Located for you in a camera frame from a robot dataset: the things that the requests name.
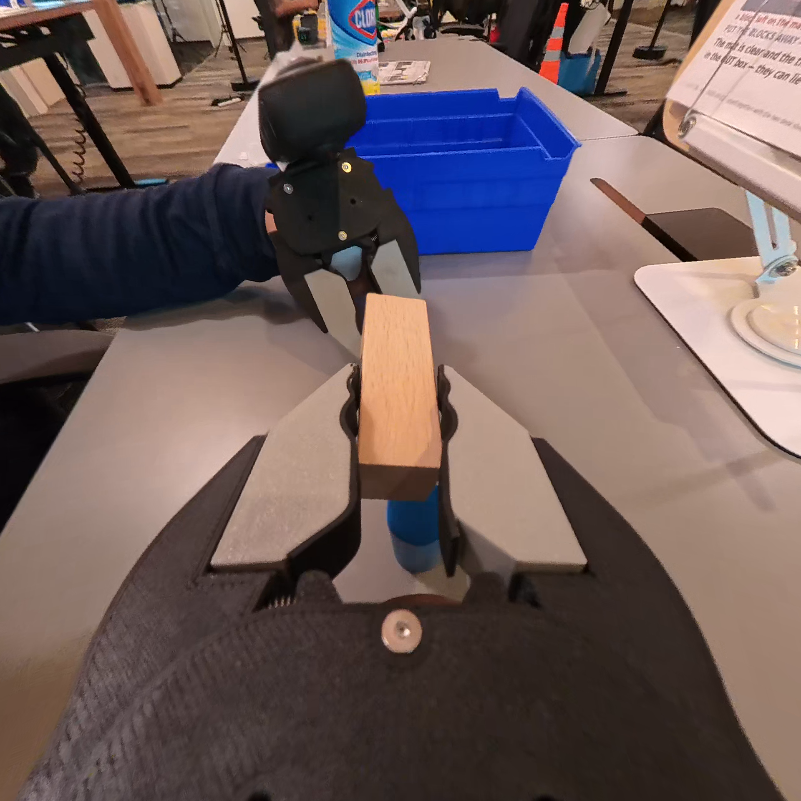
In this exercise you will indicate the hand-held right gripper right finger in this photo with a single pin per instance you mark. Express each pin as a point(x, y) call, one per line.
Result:
point(513, 500)

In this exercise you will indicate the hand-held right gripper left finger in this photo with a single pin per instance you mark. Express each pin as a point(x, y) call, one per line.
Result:
point(281, 500)

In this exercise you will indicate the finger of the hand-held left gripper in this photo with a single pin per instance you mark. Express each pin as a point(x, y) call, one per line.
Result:
point(389, 269)
point(335, 306)

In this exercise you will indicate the natural wooden plank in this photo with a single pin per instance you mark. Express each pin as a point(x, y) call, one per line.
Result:
point(397, 388)

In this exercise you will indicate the blue wooden cylinder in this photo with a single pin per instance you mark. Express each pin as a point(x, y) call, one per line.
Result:
point(414, 532)

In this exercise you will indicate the blue plastic bin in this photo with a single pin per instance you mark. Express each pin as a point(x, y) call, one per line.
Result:
point(469, 200)

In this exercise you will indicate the person's left forearm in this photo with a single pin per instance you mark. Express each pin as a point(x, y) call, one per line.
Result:
point(125, 250)

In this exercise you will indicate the folded printed paper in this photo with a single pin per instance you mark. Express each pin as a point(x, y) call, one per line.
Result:
point(403, 72)

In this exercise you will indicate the disinfecting wipes canister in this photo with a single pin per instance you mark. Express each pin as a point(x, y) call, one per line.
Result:
point(353, 37)

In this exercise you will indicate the wooden leg desk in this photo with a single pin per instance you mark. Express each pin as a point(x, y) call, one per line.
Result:
point(128, 56)

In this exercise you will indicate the blue bucket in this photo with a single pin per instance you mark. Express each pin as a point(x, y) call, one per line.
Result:
point(581, 75)

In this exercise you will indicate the orange traffic cone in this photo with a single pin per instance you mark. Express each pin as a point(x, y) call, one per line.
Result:
point(554, 50)

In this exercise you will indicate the black office chair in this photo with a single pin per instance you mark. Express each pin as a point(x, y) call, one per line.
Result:
point(44, 356)

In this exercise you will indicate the black stanchion pole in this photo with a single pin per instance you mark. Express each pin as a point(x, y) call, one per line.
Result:
point(657, 50)

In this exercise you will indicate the printed instruction sheet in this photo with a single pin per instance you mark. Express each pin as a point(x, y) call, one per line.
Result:
point(751, 62)

